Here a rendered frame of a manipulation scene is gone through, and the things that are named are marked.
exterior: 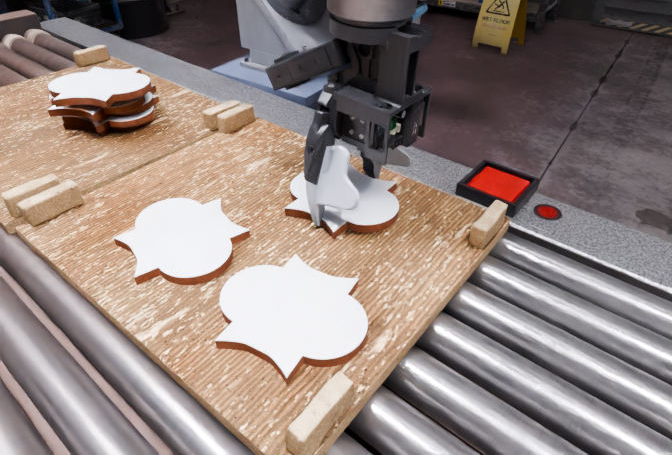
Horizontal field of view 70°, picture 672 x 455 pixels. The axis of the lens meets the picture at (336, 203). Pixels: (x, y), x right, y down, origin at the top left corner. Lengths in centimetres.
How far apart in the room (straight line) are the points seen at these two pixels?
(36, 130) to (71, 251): 31
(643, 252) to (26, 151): 77
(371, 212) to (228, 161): 22
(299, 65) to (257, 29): 61
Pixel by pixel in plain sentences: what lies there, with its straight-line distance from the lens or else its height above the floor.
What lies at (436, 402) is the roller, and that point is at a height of 91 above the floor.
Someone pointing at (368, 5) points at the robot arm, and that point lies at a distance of 40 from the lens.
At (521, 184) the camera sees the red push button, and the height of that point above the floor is 93.
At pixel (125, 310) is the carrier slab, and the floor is 94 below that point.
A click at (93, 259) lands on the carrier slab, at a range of 53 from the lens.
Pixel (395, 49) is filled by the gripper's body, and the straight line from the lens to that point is 41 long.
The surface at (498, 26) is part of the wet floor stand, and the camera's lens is 407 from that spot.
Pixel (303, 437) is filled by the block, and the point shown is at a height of 96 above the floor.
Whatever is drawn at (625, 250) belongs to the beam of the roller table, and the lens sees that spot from 60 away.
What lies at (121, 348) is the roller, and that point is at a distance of 46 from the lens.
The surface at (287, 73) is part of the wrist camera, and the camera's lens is 49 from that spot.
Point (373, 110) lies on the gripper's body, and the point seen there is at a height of 108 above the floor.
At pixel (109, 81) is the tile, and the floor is 100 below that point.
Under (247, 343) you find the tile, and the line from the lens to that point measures 40.
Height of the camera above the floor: 126
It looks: 36 degrees down
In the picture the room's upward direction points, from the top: straight up
